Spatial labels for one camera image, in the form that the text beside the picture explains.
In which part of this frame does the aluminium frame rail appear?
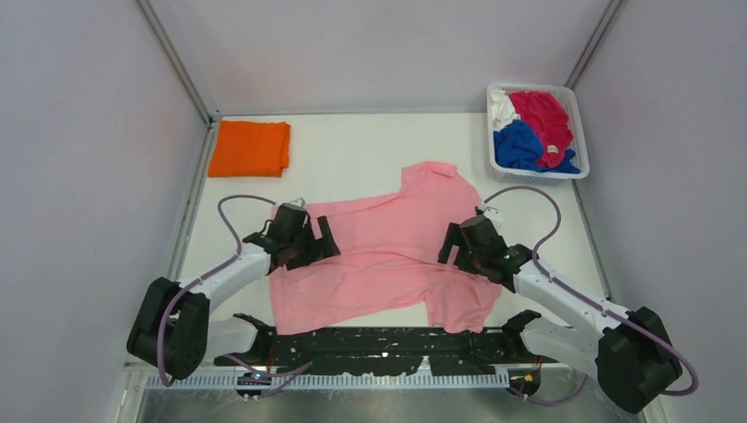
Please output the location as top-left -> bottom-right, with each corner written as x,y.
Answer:
135,0 -> 222,126

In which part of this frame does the pink t shirt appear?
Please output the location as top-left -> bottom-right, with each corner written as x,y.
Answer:
270,162 -> 502,335

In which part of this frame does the blue t shirt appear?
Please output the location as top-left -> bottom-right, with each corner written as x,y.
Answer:
492,120 -> 581,174

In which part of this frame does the folded orange t shirt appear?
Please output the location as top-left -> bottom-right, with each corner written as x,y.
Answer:
208,121 -> 291,178

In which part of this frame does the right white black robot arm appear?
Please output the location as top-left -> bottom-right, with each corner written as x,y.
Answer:
438,214 -> 684,413

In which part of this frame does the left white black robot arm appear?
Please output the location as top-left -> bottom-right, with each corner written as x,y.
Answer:
126,198 -> 340,386

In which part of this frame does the white t shirt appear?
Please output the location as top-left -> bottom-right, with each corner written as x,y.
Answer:
490,90 -> 521,131

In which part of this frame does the white slotted cable duct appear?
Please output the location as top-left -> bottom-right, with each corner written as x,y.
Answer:
172,369 -> 510,390

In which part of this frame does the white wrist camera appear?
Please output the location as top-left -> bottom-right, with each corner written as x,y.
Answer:
476,203 -> 504,232
289,197 -> 307,209

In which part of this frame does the white plastic basket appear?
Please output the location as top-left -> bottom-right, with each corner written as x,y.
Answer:
486,83 -> 590,186

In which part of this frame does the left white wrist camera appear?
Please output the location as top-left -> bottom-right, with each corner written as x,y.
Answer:
289,197 -> 307,209

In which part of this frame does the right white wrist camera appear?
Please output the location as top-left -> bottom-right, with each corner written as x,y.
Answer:
476,203 -> 504,232

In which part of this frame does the magenta t shirt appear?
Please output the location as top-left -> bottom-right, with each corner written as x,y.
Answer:
509,91 -> 573,168

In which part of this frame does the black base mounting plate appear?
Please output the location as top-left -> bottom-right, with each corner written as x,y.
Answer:
236,326 -> 553,376

